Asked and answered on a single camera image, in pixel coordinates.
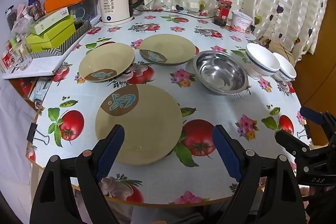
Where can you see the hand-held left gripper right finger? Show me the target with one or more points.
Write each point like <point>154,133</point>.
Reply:
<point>225,150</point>

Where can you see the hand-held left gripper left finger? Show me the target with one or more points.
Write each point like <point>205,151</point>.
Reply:
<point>110,150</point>

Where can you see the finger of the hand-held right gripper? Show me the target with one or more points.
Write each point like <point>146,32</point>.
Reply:
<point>312,115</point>
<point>291,142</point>

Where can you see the tan plate with brown patch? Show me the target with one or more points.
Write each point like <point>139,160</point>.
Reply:
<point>168,47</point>
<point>147,121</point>
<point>105,61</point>

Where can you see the white bowl with blue stripe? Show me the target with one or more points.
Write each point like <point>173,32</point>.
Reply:
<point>286,69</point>
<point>262,58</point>

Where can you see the stainless steel bowl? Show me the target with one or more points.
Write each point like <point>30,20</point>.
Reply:
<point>220,71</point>

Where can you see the wooden cabinet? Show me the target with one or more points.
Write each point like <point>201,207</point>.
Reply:
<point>317,69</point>

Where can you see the brown woven basket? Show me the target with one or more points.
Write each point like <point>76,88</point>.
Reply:
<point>281,48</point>

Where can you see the black binder clip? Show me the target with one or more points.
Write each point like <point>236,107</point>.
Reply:
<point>31,132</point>

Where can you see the tomato and flower print tablecloth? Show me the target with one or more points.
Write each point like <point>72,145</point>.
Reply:
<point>157,77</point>

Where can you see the white side cabinet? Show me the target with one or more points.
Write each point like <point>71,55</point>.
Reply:
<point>39,66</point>

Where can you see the black white zigzag box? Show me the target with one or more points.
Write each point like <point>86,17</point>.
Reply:
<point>67,43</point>

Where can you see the white yogurt cup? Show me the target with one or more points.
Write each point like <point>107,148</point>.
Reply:
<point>241,22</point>

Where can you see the green cardboard box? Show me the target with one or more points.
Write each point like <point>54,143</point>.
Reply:
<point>50,39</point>

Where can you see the clear glass mug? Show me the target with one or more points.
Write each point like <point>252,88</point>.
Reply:
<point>22,58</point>

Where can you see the glass jar with red lid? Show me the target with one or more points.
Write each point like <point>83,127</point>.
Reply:
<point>222,12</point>

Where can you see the pale green flat box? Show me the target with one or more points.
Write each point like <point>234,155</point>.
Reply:
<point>50,22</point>

